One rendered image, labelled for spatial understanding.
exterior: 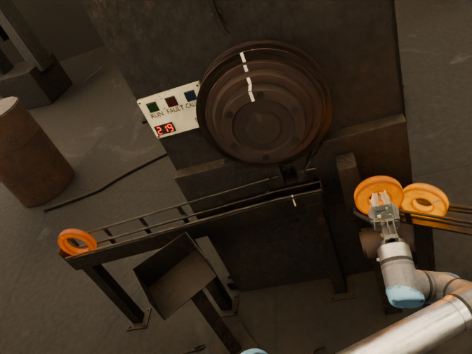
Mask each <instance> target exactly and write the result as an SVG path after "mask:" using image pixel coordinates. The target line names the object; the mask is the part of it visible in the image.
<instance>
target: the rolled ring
mask: <svg viewBox="0 0 472 354"><path fill-rule="evenodd" d="M71 237H73V238H77V239H80V240H82V241H83V242H85V243H86V244H87V245H88V248H87V249H79V248H76V247H73V246H72V245H71V244H70V243H69V242H68V241H67V238H71ZM58 245H59V247H60V248H61V249H62V250H63V251H65V252H66V253H68V254H70V255H75V254H79V253H82V252H85V251H90V250H92V249H96V248H97V243H96V240H95V239H94V238H93V237H92V236H91V235H90V234H88V233H87V232H84V231H83V230H78V229H73V228H71V229H66V230H64V231H62V232H61V234H60V235H59V237H58Z"/></svg>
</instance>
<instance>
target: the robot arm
mask: <svg viewBox="0 0 472 354"><path fill-rule="evenodd" d="M378 196H380V197H381V201H382V202H383V205H381V206H380V205H379V198H378ZM368 216H369V220H370V223H371V225H373V224H374V230H375V231H377V232H378V233H381V234H380V238H381V242H380V243H379V248H378V249H377V253H378V258H377V259H376V260H377V261H380V266H381V271H382V275H383V280H384V284H385V287H386V295H387V296H388V300H389V302H390V304H391V305H392V306H395V307H396V308H418V307H420V306H422V305H423V304H424V303H429V304H431V305H429V306H427V307H425V308H423V309H421V310H419V311H417V312H415V313H413V314H411V315H410V316H408V317H406V318H404V319H402V320H400V321H398V322H396V323H394V324H392V325H390V326H388V327H386V328H385V329H382V330H381V331H379V332H377V333H375V334H373V335H371V336H368V337H367V338H365V339H363V340H361V341H359V342H357V343H355V344H353V345H352V346H349V347H347V348H345V349H343V350H341V351H339V352H338V353H335V354H424V353H427V352H428V351H430V350H432V349H434V348H435V347H437V346H439V345H441V344H443V343H444V342H446V341H449V340H450V339H452V338H454V337H456V336H458V335H459V334H461V333H463V332H465V331H468V330H470V329H472V282H470V281H468V280H463V279H461V278H460V277H459V276H457V275H455V274H452V273H448V272H434V271H427V270H416V268H415V266H414V261H413V258H412V253H411V251H410V247H409V245H408V244H406V243H405V242H404V239H402V238H399V237H398V234H397V231H396V230H398V228H399V227H400V217H399V211H398V208H397V207H396V205H395V203H392V201H391V199H390V197H389V196H388V195H387V193H386V191H385V190H384V192H376V193H372V198H371V201H370V207H369V211H368ZM241 354H267V353H266V352H265V351H264V350H261V349H257V348H252V349H249V350H246V351H244V352H243V353H241Z"/></svg>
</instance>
